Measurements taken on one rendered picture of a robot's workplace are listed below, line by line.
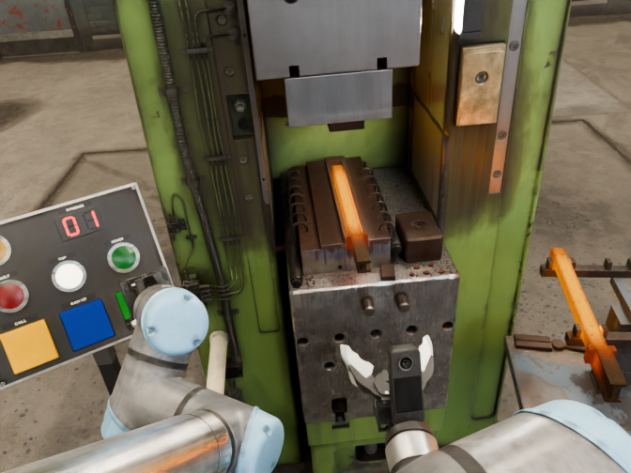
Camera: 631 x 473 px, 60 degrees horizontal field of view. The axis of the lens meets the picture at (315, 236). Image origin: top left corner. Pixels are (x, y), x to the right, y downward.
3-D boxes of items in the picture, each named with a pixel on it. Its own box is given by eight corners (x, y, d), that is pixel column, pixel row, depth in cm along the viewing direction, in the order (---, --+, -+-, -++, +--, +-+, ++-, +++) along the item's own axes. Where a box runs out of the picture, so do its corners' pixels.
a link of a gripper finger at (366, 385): (342, 375, 90) (381, 406, 84) (342, 369, 89) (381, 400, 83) (362, 359, 92) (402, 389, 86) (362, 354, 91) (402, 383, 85)
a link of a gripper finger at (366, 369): (330, 373, 96) (367, 404, 90) (328, 348, 93) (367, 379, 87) (343, 363, 98) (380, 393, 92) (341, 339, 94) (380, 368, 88)
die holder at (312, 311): (446, 407, 146) (460, 274, 121) (304, 424, 144) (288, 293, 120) (400, 278, 192) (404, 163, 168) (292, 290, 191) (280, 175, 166)
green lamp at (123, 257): (137, 269, 104) (131, 251, 102) (113, 272, 104) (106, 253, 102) (140, 260, 107) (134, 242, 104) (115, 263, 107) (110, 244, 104)
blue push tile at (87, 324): (115, 336, 103) (100, 298, 102) (74, 352, 100) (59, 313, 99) (114, 334, 105) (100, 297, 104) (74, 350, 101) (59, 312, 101)
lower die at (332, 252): (390, 266, 125) (390, 235, 121) (302, 274, 125) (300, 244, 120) (361, 180, 160) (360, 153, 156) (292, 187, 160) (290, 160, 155)
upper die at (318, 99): (392, 117, 106) (392, 68, 100) (288, 128, 105) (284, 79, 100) (358, 57, 141) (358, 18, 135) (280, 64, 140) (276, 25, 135)
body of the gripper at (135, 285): (161, 265, 89) (174, 267, 78) (179, 313, 90) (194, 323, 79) (115, 282, 86) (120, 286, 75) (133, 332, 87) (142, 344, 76)
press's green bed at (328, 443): (435, 505, 172) (445, 406, 146) (316, 519, 171) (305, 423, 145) (397, 372, 218) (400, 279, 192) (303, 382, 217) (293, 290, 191)
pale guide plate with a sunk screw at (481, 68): (497, 123, 121) (506, 44, 112) (456, 127, 121) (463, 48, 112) (493, 119, 123) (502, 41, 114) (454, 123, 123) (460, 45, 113)
